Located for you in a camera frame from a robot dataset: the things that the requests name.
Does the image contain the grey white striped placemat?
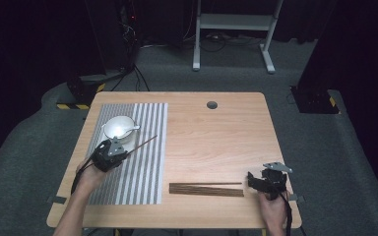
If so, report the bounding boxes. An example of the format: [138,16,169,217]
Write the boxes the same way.
[87,102,169,207]

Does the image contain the yellow black hazard tape strip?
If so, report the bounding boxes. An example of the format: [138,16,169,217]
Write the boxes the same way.
[55,103,91,111]

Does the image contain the white ceramic spoon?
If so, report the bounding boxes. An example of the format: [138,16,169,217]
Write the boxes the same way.
[111,123,142,139]

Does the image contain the person's left hand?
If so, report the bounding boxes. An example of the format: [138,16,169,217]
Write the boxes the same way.
[75,157,108,195]

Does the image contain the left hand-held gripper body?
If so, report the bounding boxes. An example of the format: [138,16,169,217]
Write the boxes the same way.
[91,136,129,173]

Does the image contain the pile of brown wooden chopsticks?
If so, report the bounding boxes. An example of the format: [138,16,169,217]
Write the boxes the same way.
[168,181,245,198]

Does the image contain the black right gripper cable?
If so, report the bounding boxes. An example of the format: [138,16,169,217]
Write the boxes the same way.
[277,188,293,236]

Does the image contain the black floor cables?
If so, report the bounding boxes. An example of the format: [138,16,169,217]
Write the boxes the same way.
[110,63,151,92]

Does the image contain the black stand base yellow tape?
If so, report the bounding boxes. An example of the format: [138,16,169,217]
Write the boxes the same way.
[66,74,107,106]
[289,86,341,115]

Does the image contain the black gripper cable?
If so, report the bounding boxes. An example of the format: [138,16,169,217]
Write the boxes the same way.
[70,158,95,196]
[277,188,293,236]

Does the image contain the person's right hand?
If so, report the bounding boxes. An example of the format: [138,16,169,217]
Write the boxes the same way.
[257,190,291,231]

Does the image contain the single thin dark chopstick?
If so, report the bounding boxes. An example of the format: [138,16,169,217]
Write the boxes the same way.
[125,135,158,157]

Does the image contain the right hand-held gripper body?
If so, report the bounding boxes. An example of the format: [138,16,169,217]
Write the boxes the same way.
[260,161,293,201]

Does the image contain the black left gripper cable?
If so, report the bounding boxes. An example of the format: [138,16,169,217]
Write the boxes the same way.
[70,158,95,196]

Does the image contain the white bowl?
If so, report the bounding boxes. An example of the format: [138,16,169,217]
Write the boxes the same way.
[101,115,138,146]

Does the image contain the black equipment rack red light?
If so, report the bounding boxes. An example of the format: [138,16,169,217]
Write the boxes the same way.
[117,0,143,68]

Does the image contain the white metal stand frame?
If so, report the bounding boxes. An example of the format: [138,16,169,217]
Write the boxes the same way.
[192,0,285,75]

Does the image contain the white square plate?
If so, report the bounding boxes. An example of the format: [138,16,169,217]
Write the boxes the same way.
[101,132,137,149]

